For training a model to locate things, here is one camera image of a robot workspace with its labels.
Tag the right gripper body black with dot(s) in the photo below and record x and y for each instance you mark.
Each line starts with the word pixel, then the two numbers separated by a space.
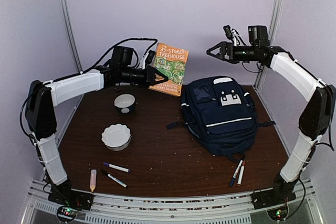
pixel 228 45

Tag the right aluminium frame post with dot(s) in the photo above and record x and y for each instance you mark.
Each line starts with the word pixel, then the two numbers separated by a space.
pixel 274 24

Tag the left aluminium frame post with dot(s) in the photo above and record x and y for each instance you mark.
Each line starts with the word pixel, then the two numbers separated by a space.
pixel 70 35

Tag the left circuit board with leds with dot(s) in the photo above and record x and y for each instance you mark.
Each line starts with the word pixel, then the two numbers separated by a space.
pixel 66 214

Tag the white scalloped ceramic bowl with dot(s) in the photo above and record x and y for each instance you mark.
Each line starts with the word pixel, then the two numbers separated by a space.
pixel 116 137

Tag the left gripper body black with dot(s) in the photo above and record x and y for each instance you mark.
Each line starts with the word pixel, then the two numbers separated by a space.
pixel 148 81

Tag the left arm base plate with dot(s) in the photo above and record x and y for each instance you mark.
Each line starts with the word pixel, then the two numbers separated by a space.
pixel 72 199

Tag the right circuit board with leds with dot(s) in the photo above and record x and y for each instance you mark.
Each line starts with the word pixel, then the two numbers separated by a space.
pixel 278 213

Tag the blue capped white marker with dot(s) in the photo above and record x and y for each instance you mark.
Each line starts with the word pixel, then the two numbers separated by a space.
pixel 235 173

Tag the pink glue tube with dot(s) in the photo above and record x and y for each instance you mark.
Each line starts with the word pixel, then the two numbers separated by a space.
pixel 93 180

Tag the aluminium frame post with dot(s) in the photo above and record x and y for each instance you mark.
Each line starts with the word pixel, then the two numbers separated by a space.
pixel 70 35
pixel 274 24

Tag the circuit board with leds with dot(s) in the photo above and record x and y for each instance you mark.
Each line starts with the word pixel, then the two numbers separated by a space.
pixel 278 213
pixel 66 214

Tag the front aluminium rail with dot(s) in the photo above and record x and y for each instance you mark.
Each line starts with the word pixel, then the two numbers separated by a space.
pixel 230 208

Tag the black capped white marker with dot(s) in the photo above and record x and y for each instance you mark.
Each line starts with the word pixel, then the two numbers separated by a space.
pixel 114 178

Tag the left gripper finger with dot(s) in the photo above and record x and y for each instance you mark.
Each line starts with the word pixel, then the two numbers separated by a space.
pixel 160 71
pixel 161 79

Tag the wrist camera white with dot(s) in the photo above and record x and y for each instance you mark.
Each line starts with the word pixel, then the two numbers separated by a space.
pixel 147 59
pixel 232 35

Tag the brown capped white marker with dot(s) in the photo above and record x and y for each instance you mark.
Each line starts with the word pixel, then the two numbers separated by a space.
pixel 240 177

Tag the orange paperback book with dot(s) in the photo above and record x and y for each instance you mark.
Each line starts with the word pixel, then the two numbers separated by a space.
pixel 173 60

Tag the navy blue student backpack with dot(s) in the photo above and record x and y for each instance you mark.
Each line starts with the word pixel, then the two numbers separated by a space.
pixel 221 115

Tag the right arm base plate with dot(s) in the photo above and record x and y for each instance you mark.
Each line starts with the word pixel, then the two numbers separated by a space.
pixel 265 198

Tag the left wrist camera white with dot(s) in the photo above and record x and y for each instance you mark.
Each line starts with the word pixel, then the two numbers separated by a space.
pixel 147 59

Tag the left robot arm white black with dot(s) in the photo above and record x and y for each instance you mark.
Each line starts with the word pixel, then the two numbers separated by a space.
pixel 43 97

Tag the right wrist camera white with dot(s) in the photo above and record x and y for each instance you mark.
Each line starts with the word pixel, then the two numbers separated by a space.
pixel 232 35

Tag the purple capped white marker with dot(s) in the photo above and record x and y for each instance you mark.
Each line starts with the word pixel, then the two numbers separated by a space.
pixel 123 169

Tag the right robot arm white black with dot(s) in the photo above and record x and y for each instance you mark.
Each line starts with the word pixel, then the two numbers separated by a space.
pixel 317 116

